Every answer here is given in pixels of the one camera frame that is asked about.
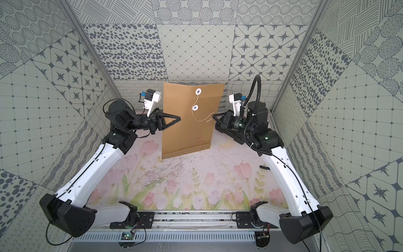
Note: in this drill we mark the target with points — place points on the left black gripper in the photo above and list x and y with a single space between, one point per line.
156 121

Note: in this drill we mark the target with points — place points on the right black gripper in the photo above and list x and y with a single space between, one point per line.
227 120

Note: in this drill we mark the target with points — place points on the brown kraft file bag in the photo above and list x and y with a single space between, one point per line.
195 105

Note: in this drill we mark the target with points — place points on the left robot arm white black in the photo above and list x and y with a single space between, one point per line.
68 209

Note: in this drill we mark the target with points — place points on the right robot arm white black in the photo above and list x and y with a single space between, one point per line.
269 146

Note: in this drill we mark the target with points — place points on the black plastic tool case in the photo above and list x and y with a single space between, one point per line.
235 135

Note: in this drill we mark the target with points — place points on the pink floral table mat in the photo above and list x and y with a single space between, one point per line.
224 177

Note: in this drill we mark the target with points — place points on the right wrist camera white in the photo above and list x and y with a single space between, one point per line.
236 100

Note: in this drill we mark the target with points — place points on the blue handled pliers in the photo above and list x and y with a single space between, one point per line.
264 167

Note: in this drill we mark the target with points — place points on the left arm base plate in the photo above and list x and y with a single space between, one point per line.
144 219

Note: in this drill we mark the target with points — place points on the aluminium mounting rail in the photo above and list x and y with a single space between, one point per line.
195 220

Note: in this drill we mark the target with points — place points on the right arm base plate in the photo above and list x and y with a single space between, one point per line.
248 220

